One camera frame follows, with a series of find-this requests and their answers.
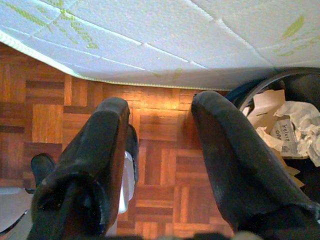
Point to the beige cardboard piece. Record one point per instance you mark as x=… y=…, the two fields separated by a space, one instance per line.
x=267 y=105

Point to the brown cardboard scrap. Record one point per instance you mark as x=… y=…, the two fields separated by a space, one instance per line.
x=292 y=172

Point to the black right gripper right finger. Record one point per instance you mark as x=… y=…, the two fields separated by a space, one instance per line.
x=245 y=180

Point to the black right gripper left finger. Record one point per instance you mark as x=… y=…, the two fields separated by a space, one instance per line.
x=82 y=175

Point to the white printed paper slip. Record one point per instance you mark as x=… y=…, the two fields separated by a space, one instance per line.
x=285 y=136

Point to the white quilted mattress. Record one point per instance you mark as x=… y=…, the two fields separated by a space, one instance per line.
x=160 y=37

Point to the crumpled white tissue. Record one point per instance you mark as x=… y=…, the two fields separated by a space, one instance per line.
x=266 y=141

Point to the black trash bin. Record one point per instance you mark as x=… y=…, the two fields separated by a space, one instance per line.
x=305 y=82

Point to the crumpled white paper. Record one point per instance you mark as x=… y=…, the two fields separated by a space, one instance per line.
x=305 y=117

